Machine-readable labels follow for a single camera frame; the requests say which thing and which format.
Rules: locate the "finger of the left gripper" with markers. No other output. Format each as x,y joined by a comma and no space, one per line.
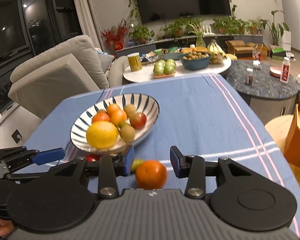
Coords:
14,159
48,156

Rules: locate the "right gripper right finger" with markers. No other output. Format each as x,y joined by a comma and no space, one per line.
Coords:
191,167

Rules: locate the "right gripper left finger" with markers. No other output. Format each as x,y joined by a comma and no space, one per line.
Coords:
111,167

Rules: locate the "red yellow apple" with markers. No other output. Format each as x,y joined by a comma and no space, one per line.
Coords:
92,158

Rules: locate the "green jujube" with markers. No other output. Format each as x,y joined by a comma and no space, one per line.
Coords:
136,164

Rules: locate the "yellow lemon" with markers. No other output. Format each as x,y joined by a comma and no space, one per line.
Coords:
102,134

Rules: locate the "brown longan fruit large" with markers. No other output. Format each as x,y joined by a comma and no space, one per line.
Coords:
127,133

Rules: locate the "large orange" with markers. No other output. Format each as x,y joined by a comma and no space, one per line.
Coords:
151,175

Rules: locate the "green jujube fruit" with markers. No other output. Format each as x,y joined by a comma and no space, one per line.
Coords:
122,124

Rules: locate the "small mandarin orange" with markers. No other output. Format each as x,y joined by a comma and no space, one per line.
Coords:
118,116

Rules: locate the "tan round fruit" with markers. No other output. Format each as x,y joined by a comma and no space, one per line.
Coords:
130,110

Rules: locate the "teal bowl of fruits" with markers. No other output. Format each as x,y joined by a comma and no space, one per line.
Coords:
195,61

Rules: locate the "person's hand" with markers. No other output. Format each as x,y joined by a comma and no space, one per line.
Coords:
6,228

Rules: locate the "blue striped tablecloth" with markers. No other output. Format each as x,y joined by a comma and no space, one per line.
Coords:
200,114

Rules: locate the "white striped ceramic bowl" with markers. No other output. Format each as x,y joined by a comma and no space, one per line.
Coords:
144,104

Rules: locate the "beige sofa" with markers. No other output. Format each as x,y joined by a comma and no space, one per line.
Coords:
72,67

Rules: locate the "white round coffee table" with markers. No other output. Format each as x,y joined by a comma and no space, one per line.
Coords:
146,74

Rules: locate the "tray of green apples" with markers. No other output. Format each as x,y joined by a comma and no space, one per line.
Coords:
164,68

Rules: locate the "small spice jar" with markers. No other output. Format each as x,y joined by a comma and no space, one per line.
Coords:
249,77

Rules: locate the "wooden orange object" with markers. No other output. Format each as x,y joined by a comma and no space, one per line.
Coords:
292,146

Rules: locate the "dark marble round table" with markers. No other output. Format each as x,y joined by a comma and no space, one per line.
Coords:
265,86

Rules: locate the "yellow tin can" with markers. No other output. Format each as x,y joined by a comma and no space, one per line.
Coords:
134,61

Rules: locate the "bunch of bananas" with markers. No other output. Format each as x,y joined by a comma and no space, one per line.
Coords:
217,55

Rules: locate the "pink dish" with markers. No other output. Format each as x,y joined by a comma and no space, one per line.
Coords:
274,71

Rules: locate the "cardboard box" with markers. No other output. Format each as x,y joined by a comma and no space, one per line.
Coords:
240,49

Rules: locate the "red flower decoration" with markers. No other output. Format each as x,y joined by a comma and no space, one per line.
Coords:
114,37

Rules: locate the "white red bottle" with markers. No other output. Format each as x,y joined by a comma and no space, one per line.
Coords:
284,77

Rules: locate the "potted green plant left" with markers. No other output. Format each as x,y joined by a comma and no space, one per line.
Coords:
141,34

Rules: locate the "glass vase with plant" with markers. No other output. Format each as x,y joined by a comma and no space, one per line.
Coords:
195,27

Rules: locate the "tall leafy floor plant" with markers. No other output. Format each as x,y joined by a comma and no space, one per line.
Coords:
276,29

